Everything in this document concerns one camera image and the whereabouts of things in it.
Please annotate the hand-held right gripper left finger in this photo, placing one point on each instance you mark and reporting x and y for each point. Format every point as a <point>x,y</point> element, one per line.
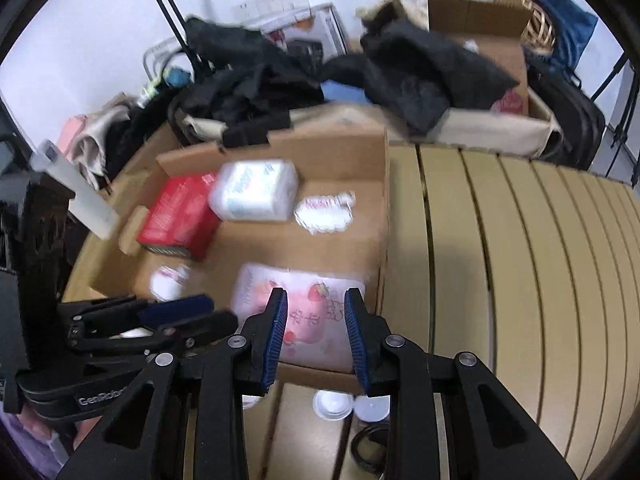
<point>277,330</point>

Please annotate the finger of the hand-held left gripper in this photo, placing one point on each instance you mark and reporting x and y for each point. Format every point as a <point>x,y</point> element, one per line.
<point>210,325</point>
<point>185,305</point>

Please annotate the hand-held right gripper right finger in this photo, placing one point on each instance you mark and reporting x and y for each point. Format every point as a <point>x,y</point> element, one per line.
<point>356,340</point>

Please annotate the shallow cardboard box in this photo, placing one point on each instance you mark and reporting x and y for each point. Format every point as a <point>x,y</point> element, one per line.
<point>280,255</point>

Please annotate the pink strawberry packet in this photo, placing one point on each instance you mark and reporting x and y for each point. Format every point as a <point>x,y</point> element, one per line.
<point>310,320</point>

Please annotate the white bottle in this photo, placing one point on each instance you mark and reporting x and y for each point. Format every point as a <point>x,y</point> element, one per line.
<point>85,200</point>

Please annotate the red box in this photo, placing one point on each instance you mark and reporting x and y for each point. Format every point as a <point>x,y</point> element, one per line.
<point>175,215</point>

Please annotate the beige cloth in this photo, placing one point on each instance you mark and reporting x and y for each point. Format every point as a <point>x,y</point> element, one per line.
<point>92,150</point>

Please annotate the pink bag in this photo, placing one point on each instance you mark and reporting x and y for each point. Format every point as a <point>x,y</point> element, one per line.
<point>72,130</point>

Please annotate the white packet red print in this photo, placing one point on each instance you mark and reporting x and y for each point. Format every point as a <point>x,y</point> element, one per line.
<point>322,212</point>

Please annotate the white tissue pack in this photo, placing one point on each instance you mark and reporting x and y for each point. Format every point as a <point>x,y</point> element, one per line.
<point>255,190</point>

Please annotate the cream bag dark trim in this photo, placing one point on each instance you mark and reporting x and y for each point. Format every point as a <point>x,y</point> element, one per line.
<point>210,127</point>

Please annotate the green yellow item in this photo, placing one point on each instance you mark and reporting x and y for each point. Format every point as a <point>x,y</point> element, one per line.
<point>175,77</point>

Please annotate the purple pants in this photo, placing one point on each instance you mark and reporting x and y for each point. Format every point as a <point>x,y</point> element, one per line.
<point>30,450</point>

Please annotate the blue cloth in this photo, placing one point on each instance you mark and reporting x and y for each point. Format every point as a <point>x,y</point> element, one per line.
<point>342,92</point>

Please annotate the cream canvas bag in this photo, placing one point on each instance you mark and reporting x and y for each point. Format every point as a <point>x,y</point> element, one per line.
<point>490,130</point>

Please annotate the black garment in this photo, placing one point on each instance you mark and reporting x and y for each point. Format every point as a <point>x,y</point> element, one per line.
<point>425,75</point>

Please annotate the black backpack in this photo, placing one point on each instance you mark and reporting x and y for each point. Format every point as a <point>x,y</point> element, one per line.
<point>570,110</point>

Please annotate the tall open cardboard box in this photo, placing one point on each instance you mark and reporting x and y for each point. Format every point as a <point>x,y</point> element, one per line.
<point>505,60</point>

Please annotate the beige tote bag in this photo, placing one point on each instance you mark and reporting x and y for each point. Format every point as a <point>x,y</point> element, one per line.
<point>410,10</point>

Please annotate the black tripod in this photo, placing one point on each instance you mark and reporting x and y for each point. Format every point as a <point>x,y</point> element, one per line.
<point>621,132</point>

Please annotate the wicker basket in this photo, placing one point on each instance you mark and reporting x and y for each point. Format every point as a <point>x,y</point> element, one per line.
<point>540,30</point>

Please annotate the blue bag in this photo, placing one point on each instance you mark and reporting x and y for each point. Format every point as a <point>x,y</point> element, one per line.
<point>565,25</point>

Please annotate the silver metal frame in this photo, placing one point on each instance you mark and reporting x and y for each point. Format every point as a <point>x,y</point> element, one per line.
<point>150,55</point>

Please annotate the white wall socket strip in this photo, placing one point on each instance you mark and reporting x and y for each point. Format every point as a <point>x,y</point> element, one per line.
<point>270,5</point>

